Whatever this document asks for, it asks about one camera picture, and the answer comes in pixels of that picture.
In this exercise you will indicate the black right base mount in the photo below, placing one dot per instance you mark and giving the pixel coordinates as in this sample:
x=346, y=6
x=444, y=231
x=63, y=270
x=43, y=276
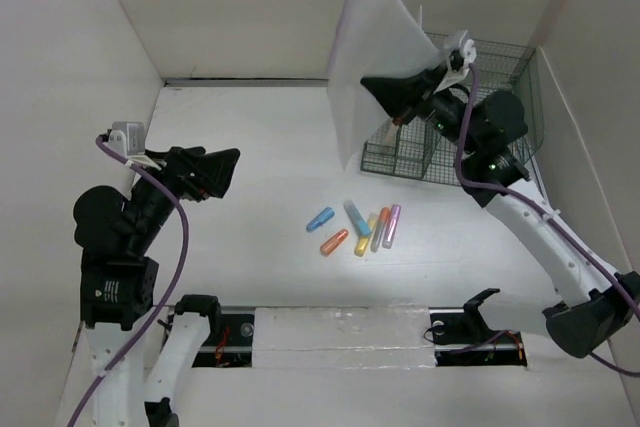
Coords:
x=461, y=337

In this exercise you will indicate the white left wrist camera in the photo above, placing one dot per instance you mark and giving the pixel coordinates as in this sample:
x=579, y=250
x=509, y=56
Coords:
x=127, y=138

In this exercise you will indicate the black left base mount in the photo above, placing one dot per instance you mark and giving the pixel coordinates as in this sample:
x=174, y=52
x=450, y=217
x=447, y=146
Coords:
x=229, y=344

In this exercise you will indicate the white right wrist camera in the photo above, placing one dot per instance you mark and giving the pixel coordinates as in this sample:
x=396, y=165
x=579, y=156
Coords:
x=460, y=47

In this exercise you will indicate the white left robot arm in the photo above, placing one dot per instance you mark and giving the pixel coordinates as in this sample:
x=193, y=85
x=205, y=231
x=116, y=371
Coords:
x=117, y=303

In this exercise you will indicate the orange clear marker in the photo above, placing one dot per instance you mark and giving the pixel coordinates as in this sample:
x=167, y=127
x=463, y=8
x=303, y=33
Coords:
x=383, y=219

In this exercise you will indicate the light blue marker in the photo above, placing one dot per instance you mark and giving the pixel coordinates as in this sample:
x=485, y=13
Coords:
x=358, y=222

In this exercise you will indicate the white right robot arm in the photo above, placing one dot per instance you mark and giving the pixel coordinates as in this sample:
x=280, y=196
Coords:
x=597, y=299

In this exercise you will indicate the clear purple-zip document pouch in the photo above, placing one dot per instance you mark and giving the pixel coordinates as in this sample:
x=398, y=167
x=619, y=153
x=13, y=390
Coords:
x=378, y=38

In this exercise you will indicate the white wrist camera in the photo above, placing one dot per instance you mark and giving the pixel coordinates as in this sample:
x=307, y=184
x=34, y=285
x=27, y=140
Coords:
x=460, y=47
x=127, y=138

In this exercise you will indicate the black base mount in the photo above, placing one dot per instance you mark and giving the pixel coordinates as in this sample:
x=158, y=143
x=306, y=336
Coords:
x=461, y=337
x=229, y=344

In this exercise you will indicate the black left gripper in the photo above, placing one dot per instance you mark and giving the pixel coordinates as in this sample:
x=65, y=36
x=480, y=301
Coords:
x=184, y=164

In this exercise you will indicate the pink purple marker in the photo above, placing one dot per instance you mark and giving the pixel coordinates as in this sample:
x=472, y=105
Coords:
x=391, y=226

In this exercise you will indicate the yellow capsule marker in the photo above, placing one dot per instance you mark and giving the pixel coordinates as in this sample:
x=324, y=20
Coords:
x=362, y=245

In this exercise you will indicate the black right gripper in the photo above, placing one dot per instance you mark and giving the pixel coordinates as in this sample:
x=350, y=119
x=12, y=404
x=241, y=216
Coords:
x=400, y=94

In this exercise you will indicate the green wire mesh organizer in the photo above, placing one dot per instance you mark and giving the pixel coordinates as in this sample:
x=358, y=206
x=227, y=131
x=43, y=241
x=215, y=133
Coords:
x=506, y=111

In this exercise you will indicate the orange capsule marker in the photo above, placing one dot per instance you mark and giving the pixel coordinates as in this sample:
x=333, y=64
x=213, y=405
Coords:
x=332, y=243

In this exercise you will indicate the blue capsule marker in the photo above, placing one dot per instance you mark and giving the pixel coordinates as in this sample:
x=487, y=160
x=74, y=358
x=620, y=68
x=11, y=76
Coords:
x=320, y=219

